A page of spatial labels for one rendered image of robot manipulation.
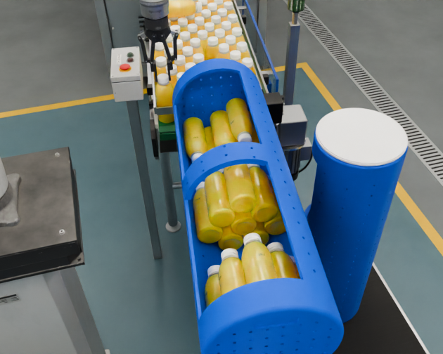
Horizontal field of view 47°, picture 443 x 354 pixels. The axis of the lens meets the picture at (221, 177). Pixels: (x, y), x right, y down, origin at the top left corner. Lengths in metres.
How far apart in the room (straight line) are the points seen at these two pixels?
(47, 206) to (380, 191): 0.96
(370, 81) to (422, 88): 0.36
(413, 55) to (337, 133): 2.69
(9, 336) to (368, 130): 1.22
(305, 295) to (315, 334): 0.10
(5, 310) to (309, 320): 0.85
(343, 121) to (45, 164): 0.91
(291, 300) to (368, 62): 3.26
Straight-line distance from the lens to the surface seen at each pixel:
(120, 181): 2.99
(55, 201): 1.36
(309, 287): 0.98
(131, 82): 1.78
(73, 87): 3.86
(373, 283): 2.36
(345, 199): 1.62
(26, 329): 1.60
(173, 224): 2.64
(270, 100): 1.79
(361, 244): 1.79
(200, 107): 1.64
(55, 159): 1.48
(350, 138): 1.60
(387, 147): 1.59
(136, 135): 2.01
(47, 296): 1.48
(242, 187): 1.21
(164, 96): 1.79
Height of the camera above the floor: 2.02
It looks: 43 degrees down
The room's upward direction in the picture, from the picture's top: 1 degrees counter-clockwise
